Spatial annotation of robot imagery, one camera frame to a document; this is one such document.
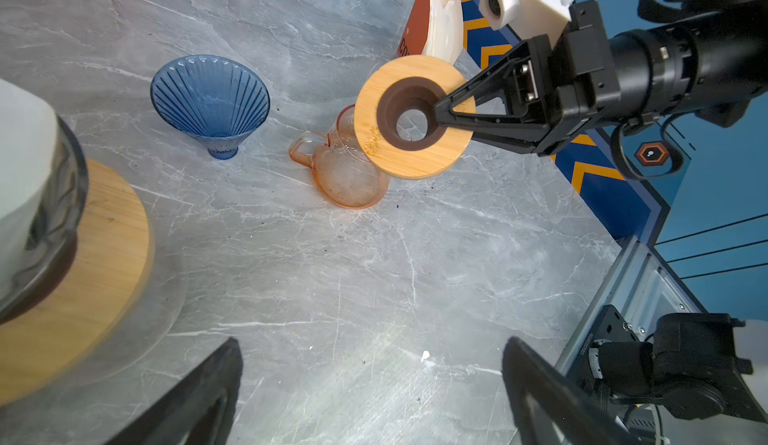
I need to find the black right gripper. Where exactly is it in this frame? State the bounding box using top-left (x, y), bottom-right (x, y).
top-left (434, 0), bottom-right (621, 156)

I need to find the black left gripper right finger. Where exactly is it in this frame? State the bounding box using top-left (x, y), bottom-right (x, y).
top-left (501, 337), bottom-right (639, 444)

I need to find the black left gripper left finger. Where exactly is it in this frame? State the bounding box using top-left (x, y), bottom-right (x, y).
top-left (108, 337), bottom-right (243, 444)

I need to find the wooden dripper ring stand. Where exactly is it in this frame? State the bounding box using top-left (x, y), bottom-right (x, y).
top-left (1, 159), bottom-right (155, 405)

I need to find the blue glass ribbed dripper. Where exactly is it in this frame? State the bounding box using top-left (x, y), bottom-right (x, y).
top-left (150, 54), bottom-right (271, 160)

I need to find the white paper coffee filter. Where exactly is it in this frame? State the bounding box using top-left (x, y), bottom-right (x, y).
top-left (1, 80), bottom-right (58, 294)

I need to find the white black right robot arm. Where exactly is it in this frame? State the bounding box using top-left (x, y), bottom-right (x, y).
top-left (434, 0), bottom-right (767, 180)

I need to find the orange coffee filter box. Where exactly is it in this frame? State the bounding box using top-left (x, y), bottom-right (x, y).
top-left (397, 0), bottom-right (429, 57)

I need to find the orange glass pitcher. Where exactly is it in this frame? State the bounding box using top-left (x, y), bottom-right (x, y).
top-left (289, 105), bottom-right (390, 209)

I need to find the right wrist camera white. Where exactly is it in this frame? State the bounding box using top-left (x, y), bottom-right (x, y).
top-left (478, 0), bottom-right (574, 48)

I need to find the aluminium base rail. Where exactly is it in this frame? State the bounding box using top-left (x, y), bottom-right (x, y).
top-left (555, 236), bottom-right (705, 373)

